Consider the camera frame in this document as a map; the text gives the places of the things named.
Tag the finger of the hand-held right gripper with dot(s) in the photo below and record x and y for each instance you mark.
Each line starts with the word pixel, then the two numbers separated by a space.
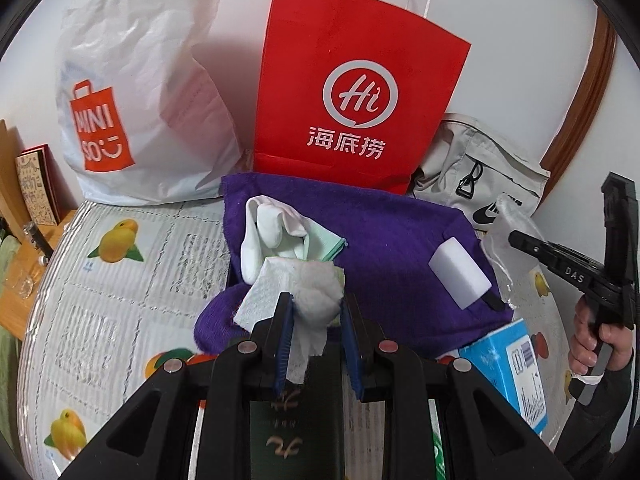
pixel 532 247
pixel 620 230

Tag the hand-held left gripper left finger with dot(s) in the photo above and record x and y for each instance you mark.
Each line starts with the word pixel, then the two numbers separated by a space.
pixel 282 340

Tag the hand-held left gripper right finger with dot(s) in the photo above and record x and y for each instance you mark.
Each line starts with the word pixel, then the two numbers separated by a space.
pixel 352 345

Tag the clear plastic bag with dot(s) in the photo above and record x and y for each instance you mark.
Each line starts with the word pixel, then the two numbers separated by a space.
pixel 500 260

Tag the white tissue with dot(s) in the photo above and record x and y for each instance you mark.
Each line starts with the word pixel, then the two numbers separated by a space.
pixel 310 285

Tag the white sponge block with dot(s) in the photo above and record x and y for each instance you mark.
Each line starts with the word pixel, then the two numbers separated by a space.
pixel 457 270

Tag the light green cloth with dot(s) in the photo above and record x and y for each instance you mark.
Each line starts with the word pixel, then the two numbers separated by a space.
pixel 322 242

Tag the white sock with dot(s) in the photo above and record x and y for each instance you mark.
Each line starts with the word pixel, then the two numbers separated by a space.
pixel 270 220

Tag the person's right forearm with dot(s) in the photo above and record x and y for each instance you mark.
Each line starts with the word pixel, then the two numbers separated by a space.
pixel 600 425

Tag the person's right hand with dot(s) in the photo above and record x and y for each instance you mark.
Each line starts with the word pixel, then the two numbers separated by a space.
pixel 615 347

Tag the dark green tin box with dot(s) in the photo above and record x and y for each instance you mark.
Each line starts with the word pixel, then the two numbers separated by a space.
pixel 285 440

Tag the purple towel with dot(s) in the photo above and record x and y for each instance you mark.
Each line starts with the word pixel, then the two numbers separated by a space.
pixel 390 240

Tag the blue tissue box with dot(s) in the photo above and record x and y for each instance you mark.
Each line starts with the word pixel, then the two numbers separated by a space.
pixel 490 360

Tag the grey waist bag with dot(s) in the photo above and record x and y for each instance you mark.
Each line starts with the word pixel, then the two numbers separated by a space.
pixel 450 160

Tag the fruit printed tablecloth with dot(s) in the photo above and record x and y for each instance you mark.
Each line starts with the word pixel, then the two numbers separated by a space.
pixel 150 280

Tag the small black device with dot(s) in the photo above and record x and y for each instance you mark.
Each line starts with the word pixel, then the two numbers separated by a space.
pixel 39 244

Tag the clear glass cup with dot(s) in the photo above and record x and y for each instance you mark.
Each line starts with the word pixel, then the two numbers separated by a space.
pixel 22 285

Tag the wooden nightstand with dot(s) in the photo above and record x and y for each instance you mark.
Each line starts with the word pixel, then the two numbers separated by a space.
pixel 15 305

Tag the green bed sheet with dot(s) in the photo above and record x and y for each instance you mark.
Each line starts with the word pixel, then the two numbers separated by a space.
pixel 5 360

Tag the white plastic shopping bag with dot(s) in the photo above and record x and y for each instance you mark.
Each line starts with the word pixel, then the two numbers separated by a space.
pixel 150 85

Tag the brown patterned notebook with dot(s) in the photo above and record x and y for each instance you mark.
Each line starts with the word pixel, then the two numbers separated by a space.
pixel 37 185

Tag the red paper bag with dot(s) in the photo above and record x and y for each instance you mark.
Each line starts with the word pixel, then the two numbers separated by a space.
pixel 310 35

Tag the brown wooden door frame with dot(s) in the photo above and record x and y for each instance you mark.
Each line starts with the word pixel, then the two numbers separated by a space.
pixel 590 85

